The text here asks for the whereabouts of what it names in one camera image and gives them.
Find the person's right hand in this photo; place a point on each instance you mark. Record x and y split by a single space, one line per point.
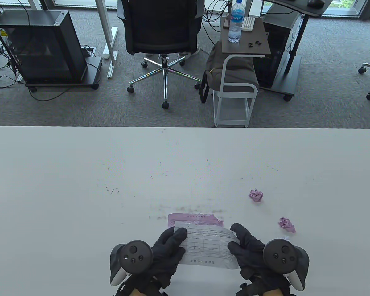
249 249

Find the person's left hand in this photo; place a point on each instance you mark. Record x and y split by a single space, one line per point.
169 249

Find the pink invoice paper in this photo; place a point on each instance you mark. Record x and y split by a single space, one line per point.
197 217
256 195
286 224

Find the person's right forearm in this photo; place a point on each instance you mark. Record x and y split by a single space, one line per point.
273 292

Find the person's left forearm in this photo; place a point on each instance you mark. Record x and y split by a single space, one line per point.
141 292

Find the grey fabric bag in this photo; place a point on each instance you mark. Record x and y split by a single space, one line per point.
215 71

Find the black wheeled platform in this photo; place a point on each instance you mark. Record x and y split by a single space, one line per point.
94 66

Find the black computer tower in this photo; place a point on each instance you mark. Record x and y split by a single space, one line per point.
274 40

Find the black office chair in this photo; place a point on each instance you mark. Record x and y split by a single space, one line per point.
160 27

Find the clear plastic water bottle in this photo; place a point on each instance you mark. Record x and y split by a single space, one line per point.
235 27

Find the white desk leg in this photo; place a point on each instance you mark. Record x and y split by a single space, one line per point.
106 30
35 3

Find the black glass computer case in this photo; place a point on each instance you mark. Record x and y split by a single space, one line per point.
43 46

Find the black standing desk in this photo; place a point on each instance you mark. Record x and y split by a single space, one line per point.
296 7

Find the black computer mouse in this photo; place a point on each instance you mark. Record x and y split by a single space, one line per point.
315 3

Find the brown side table white frame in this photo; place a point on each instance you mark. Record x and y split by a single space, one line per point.
234 49

